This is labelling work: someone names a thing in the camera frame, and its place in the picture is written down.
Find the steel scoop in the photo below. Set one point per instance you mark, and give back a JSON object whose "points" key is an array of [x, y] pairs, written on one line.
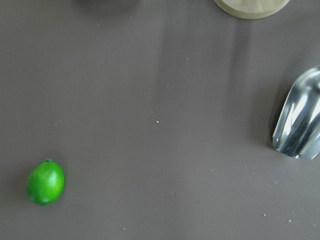
{"points": [[297, 132]]}

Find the green lime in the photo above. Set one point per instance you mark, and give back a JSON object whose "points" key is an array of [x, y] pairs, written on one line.
{"points": [[45, 183]]}

